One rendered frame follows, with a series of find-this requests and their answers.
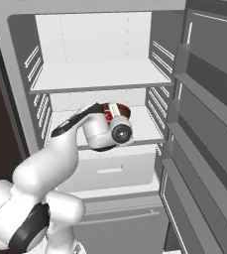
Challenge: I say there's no grey fridge door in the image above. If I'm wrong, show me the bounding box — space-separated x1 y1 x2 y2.
159 0 227 254

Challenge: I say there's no white fridge shelf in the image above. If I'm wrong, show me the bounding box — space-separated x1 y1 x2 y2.
45 104 166 152
29 59 175 95

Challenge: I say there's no grey door shelf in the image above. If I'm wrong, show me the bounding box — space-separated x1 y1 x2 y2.
166 98 227 199
173 43 227 128
160 141 227 254

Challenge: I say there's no white fridge drawer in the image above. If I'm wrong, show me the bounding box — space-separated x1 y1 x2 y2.
57 144 160 193

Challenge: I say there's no white drawer handle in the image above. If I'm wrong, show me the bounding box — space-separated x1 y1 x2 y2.
96 167 124 175

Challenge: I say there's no dark brown cabinet panel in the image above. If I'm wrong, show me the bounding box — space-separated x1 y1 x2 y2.
0 39 31 187

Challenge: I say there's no grey freezer drawer front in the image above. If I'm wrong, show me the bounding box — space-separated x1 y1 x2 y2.
70 197 170 254

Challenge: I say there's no grey freezer drawer handle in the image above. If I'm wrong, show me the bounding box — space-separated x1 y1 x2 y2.
84 207 161 226

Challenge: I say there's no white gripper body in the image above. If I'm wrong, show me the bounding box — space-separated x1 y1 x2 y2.
106 102 121 121

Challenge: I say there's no brown bowl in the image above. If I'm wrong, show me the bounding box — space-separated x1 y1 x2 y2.
97 101 133 121

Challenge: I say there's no grey fridge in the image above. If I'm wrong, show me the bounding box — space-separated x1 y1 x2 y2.
0 0 189 254

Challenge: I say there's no red raw steak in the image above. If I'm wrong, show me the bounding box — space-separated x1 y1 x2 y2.
104 110 114 122

